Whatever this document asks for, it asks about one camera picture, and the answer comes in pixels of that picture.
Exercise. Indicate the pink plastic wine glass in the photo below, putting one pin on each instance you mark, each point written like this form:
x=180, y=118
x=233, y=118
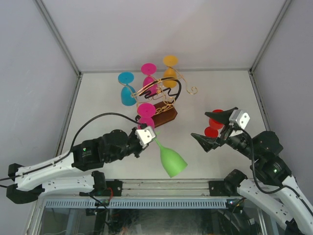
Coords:
x=146, y=111
x=149, y=69

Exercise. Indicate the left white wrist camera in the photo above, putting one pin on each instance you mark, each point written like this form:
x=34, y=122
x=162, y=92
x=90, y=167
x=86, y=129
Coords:
x=145, y=136

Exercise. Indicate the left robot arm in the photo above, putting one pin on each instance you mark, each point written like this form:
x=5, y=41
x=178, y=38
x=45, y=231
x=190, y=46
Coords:
x=78, y=170

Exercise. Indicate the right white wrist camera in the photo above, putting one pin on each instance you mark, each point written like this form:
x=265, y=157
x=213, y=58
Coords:
x=238, y=120

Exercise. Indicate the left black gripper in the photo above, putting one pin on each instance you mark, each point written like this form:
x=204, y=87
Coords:
x=140, y=149

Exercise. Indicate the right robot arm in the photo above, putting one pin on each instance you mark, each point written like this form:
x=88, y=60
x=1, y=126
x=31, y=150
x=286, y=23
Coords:
x=273, y=187

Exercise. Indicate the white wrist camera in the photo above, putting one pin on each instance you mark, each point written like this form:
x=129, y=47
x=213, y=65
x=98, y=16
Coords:
x=238, y=120
x=145, y=136

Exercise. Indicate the green plastic wine glass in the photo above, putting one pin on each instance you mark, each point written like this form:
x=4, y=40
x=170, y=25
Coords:
x=172, y=162

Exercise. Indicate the gold wire wine glass rack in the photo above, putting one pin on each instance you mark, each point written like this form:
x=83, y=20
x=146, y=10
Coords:
x=164, y=98

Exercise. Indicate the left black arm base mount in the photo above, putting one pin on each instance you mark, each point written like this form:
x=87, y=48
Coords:
x=114, y=187

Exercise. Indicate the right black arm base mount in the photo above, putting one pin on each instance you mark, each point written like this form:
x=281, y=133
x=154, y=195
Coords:
x=217, y=188

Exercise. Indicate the blue plastic wine glass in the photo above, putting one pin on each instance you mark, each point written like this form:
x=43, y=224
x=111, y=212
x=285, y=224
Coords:
x=125, y=78

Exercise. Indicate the red plastic wine glass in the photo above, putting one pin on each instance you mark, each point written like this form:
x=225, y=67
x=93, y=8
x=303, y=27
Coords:
x=213, y=129

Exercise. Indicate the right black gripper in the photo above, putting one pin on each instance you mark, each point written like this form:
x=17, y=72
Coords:
x=206, y=142

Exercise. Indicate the grey slotted cable duct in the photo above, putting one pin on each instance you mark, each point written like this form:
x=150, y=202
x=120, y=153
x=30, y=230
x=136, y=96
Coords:
x=170, y=203

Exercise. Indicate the orange plastic wine glass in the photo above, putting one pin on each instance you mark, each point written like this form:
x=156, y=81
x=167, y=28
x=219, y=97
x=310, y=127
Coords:
x=170, y=61

